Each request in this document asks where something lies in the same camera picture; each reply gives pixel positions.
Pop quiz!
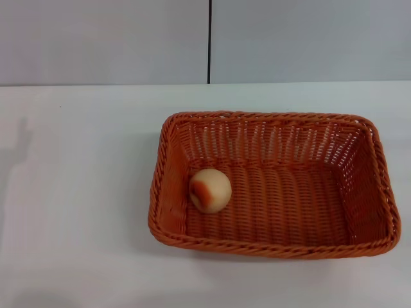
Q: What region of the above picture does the round beige bread bun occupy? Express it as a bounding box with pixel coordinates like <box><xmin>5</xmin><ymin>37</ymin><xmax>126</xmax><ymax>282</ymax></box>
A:
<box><xmin>188</xmin><ymin>168</ymin><xmax>232</xmax><ymax>214</ymax></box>

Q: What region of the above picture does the orange woven plastic basket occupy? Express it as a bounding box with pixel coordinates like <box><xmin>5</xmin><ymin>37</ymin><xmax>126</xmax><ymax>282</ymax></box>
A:
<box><xmin>148</xmin><ymin>110</ymin><xmax>403</xmax><ymax>260</ymax></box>

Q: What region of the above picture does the black vertical wall strip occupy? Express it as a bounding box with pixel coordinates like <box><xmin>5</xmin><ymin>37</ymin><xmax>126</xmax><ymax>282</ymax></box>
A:
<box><xmin>207</xmin><ymin>0</ymin><xmax>214</xmax><ymax>85</ymax></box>

